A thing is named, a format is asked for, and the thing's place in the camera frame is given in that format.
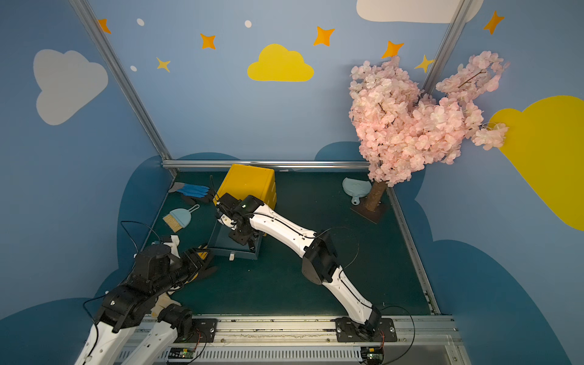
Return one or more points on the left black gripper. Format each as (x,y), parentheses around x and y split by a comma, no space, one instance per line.
(194,263)

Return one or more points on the dark teal drawer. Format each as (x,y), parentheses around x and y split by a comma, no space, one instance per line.
(221,245)

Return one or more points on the yellow drawer cabinet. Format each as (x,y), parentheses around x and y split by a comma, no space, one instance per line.
(242,181)

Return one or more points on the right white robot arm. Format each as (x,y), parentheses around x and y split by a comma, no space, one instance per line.
(320,262)

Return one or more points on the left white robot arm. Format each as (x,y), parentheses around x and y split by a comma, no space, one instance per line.
(120,314)

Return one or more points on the yellow black work glove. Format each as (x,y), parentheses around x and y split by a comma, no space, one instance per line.
(206,270)

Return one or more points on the small blue hand brush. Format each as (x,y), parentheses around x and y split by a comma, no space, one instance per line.
(179,218)

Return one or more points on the blue black work glove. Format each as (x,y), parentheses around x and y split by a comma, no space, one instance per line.
(197,193)

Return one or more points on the light blue dustpan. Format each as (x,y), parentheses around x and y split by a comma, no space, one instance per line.
(356,189)

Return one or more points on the pink cherry blossom tree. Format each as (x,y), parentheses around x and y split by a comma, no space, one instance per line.
(402,129)

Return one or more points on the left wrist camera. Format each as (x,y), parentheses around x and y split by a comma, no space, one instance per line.
(156,260)

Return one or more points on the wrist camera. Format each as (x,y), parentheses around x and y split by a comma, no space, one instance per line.
(225,207)
(156,260)

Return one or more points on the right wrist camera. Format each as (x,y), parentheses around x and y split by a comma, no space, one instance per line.
(225,207)

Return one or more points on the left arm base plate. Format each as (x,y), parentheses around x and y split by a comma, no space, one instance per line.
(197,330)

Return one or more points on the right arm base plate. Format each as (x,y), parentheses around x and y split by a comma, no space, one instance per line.
(347,331)

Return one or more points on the aluminium rail base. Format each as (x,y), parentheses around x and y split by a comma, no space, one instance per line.
(310,340)

